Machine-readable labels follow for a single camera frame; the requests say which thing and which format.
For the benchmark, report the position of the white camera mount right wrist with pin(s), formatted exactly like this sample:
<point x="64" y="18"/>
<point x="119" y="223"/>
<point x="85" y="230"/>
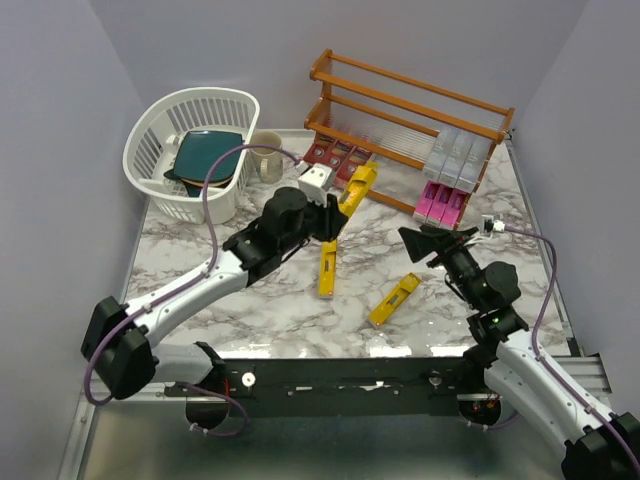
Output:
<point x="490" y="225"/>

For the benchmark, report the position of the beige ceramic mug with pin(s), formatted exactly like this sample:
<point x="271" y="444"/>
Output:
<point x="266" y="156"/>

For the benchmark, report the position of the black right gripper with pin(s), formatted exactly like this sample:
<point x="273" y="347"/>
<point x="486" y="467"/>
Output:
<point x="421" y="244"/>

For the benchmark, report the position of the red Muesrgtei toothpaste box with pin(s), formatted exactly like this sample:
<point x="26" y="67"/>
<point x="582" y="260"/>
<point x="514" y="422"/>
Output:
<point x="355" y="157"/>

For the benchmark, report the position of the red 3D toothpaste box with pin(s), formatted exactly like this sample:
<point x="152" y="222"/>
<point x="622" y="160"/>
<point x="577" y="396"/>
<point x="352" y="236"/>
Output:
<point x="338" y="152"/>

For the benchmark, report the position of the orange wooden shelf rack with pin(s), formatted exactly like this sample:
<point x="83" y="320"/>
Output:
<point x="397" y="119"/>

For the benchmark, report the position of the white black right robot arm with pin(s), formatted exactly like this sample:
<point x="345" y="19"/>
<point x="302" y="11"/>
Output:
<point x="590" y="439"/>

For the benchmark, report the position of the teal square plate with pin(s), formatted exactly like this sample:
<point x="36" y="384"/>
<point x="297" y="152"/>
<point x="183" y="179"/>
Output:
<point x="199" y="150"/>

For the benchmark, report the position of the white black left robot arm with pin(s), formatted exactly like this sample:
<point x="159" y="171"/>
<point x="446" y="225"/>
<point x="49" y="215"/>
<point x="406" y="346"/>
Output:
<point x="121" y="338"/>

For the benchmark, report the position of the yellow Curaprox box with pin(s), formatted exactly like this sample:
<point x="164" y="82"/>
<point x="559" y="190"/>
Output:
<point x="357" y="188"/>
<point x="394" y="299"/>
<point x="327" y="273"/>

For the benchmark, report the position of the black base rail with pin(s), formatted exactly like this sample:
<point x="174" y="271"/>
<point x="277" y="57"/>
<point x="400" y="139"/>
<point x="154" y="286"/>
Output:
<point x="437" y="386"/>

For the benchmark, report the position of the silver toothpaste box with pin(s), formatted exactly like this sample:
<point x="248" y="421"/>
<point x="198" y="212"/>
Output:
<point x="454" y="163"/>
<point x="440" y="151"/>
<point x="470" y="172"/>

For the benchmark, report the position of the white plastic dish basket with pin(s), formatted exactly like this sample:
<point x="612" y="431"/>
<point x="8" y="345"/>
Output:
<point x="177" y="140"/>

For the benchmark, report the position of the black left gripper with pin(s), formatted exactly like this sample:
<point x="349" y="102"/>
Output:
<point x="332" y="221"/>

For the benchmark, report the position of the pink Curaprox box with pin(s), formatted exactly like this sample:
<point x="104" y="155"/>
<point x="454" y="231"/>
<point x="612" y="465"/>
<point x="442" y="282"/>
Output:
<point x="426" y="201"/>
<point x="439" y="205"/>
<point x="453" y="210"/>

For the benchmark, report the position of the white camera mount wrist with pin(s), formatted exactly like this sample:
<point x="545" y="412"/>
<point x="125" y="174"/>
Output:
<point x="315" y="183"/>
<point x="490" y="225"/>

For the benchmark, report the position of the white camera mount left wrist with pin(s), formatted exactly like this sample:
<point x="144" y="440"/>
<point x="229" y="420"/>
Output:
<point x="315" y="183"/>

